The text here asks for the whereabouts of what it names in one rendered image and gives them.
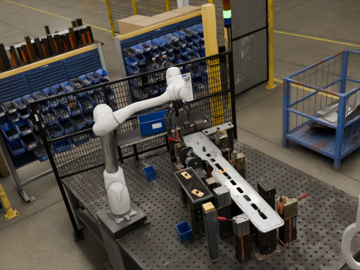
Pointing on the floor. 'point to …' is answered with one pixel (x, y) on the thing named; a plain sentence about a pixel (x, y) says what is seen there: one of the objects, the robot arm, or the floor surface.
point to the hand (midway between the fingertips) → (180, 121)
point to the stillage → (325, 116)
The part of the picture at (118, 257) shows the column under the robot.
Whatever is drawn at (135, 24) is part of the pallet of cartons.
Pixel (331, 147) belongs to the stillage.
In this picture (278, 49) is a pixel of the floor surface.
